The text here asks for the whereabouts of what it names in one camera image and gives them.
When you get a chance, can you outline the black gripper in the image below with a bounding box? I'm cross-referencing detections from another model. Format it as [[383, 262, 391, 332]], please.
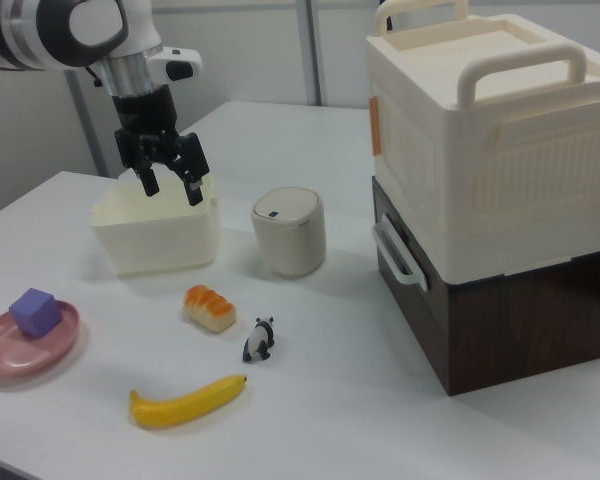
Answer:
[[112, 84, 211, 207]]

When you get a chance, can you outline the brown drawer with white handle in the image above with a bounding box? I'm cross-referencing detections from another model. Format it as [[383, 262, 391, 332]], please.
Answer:
[[371, 177, 451, 346]]

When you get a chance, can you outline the white square plastic bin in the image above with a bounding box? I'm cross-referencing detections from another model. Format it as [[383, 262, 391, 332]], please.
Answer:
[[88, 172, 222, 278]]

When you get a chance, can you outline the beige small trash can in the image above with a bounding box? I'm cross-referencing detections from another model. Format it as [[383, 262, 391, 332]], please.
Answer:
[[250, 186, 327, 279]]

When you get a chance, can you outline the toy bread loaf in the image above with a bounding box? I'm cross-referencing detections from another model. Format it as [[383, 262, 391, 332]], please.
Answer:
[[182, 284, 238, 334]]

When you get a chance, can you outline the panda figurine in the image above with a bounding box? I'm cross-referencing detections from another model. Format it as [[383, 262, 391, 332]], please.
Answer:
[[241, 316, 277, 365]]

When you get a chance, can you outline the purple cube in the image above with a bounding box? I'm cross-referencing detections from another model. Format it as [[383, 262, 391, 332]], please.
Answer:
[[8, 287, 64, 339]]

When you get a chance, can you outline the orange box latch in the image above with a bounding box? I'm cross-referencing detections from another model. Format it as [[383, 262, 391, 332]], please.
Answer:
[[368, 95, 383, 157]]

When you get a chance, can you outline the yellow toy banana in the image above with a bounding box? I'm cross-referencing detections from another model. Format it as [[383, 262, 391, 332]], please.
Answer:
[[129, 374, 249, 430]]

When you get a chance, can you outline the pink plate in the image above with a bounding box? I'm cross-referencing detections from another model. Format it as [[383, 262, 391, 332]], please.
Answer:
[[0, 299, 81, 379]]

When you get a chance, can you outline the dark brown wooden cabinet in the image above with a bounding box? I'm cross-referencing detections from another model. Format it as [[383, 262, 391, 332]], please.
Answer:
[[371, 177, 600, 398]]

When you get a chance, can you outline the cream storage box with handles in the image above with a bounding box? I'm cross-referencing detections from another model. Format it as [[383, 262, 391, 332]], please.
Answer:
[[364, 0, 600, 285]]

